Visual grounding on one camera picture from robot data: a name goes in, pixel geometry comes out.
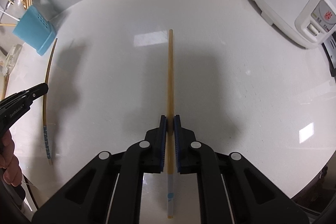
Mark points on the leaning bamboo chopstick in holder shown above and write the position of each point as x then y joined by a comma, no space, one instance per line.
8,25

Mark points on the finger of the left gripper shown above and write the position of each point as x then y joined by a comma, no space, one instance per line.
33,93

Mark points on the left hand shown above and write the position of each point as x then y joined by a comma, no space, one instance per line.
13,173

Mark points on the clear food container green lid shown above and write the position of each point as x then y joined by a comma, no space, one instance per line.
9,59

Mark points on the blue patterned bamboo chopstick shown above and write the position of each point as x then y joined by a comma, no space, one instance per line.
44,111

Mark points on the blue plastic utensil holder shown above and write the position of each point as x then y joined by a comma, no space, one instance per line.
35,30

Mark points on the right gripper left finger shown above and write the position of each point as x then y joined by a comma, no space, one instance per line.
108,189

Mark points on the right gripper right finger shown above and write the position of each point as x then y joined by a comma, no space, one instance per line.
230,188

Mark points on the bamboo chopstick blue dot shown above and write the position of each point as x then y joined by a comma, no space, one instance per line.
170,127

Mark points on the orange round coaster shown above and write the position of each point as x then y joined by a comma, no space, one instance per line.
4,85

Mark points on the bamboo chopstick pair by ladle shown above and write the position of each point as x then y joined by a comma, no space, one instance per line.
18,3

